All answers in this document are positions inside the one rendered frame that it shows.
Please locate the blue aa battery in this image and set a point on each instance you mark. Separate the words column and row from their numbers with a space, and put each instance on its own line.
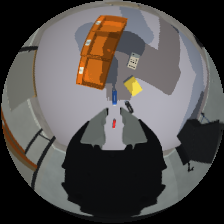
column 114, row 97

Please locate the white domino tile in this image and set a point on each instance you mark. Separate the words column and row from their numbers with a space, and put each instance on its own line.
column 133, row 61

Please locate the orange three-compartment bin rack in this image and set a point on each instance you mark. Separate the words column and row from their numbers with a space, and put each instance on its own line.
column 102, row 44

